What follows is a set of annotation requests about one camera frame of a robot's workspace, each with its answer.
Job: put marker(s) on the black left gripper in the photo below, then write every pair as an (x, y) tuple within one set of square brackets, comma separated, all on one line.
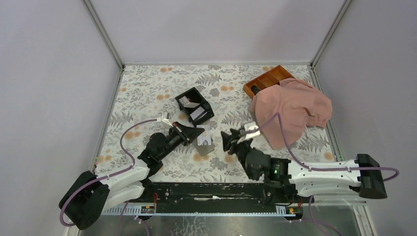
[(187, 134)]

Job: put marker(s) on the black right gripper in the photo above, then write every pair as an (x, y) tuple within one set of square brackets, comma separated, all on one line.
[(226, 139)]

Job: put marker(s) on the white credit card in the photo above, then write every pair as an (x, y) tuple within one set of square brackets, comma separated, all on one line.
[(205, 138)]

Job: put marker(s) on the grey card stack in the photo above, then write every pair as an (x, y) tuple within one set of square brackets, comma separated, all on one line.
[(204, 149)]

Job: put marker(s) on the stack of cards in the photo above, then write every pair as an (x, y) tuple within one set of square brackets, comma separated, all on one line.
[(195, 110)]

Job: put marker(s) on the black card holder box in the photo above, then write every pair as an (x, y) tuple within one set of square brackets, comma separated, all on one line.
[(195, 96)]

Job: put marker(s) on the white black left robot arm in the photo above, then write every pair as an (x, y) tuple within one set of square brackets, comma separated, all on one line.
[(90, 194)]

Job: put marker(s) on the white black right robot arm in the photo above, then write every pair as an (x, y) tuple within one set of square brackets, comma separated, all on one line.
[(362, 175)]

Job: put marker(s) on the floral table mat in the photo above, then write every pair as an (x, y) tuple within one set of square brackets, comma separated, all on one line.
[(146, 91)]

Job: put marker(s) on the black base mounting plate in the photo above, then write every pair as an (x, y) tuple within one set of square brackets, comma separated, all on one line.
[(168, 193)]

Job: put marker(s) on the orange compartment tray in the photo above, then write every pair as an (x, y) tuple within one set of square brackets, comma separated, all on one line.
[(270, 78)]

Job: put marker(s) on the pink cloth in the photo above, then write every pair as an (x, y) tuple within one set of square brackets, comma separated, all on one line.
[(299, 104)]

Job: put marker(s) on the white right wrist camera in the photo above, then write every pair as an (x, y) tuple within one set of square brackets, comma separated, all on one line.
[(248, 131)]

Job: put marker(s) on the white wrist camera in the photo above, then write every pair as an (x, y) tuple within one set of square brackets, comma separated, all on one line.
[(248, 131), (164, 120)]

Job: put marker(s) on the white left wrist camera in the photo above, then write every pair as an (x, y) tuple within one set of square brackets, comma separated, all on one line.
[(164, 120)]

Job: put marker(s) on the white slotted cable duct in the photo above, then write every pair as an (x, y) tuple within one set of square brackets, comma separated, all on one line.
[(207, 210)]

